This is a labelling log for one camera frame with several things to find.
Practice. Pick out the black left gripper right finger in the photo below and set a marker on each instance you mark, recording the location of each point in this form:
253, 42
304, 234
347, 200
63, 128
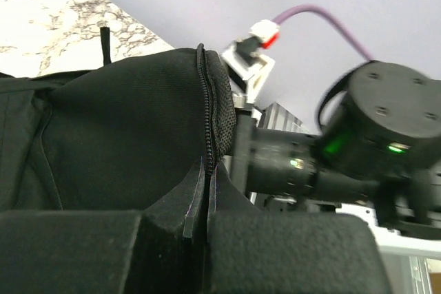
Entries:
253, 251

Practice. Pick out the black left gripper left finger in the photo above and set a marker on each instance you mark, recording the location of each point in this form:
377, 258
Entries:
158, 250

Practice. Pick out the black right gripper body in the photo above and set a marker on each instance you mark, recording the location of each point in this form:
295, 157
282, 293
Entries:
272, 162

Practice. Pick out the black student backpack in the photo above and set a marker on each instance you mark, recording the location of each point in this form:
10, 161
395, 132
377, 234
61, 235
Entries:
114, 138

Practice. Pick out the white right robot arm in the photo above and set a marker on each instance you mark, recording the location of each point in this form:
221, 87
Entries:
378, 147

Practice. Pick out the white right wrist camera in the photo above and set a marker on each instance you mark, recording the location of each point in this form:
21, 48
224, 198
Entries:
249, 68

